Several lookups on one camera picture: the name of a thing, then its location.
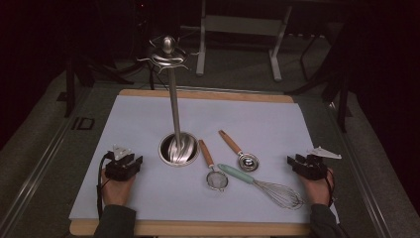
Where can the person's right hand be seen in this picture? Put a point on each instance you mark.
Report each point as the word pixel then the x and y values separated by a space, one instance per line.
pixel 320 191

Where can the black metal stand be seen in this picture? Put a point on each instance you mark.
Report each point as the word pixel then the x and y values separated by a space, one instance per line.
pixel 343 99
pixel 70 86

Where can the white metal stand frame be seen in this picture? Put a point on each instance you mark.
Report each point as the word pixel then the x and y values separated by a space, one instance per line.
pixel 242 24

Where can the metal floor rail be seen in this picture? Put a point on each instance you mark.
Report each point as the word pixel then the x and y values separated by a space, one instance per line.
pixel 363 185
pixel 36 178

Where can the pale blue table mat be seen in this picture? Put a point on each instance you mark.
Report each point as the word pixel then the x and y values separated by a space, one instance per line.
pixel 251 115

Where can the steel utensil rack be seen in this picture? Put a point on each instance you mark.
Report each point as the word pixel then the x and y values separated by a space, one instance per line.
pixel 174 109

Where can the person's left hand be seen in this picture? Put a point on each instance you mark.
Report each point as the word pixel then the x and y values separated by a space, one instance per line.
pixel 116 193

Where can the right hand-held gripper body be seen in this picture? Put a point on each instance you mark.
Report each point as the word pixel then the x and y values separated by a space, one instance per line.
pixel 313 168

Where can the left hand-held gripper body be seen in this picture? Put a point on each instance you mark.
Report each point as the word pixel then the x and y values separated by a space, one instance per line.
pixel 120 170

